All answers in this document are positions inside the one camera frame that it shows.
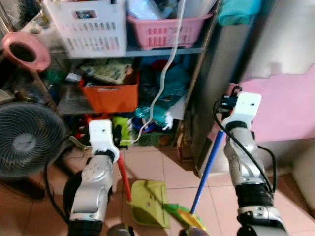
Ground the blue-handled green yellow broom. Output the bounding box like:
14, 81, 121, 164
164, 129, 227, 232

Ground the green dustpan with red handle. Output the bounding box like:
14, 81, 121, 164
116, 151, 171, 229

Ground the lime green bag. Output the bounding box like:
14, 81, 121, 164
112, 116, 132, 146

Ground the orange storage box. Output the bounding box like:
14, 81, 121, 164
78, 74, 140, 114

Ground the teal clothes pile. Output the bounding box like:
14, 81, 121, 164
140, 60, 191, 124

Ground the printed paper pack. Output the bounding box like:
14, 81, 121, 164
91, 59, 133, 85

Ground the grey steel cabinet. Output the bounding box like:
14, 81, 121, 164
191, 0, 315, 178

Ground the grey metal shelf rack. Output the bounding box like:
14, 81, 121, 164
48, 43, 208, 148

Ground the grey standing fan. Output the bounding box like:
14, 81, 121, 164
0, 101, 68, 178

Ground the teal cloth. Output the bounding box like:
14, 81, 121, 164
218, 0, 262, 27

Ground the pink plastic basket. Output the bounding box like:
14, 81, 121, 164
126, 12, 214, 50

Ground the white plastic basket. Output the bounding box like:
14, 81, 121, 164
43, 0, 128, 59

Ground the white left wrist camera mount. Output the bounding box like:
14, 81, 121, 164
88, 119, 121, 163

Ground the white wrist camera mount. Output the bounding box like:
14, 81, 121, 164
220, 92, 262, 130
88, 119, 121, 163

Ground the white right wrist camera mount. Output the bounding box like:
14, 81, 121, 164
220, 92, 262, 130

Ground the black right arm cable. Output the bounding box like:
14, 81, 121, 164
213, 99, 278, 193

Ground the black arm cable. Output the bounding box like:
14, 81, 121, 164
213, 99, 278, 193
43, 162, 70, 225

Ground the white hanging cable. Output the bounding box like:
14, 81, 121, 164
130, 0, 186, 146

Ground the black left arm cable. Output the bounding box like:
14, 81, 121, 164
43, 162, 70, 225

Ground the pink round plastic ring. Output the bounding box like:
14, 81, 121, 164
1, 31, 52, 73

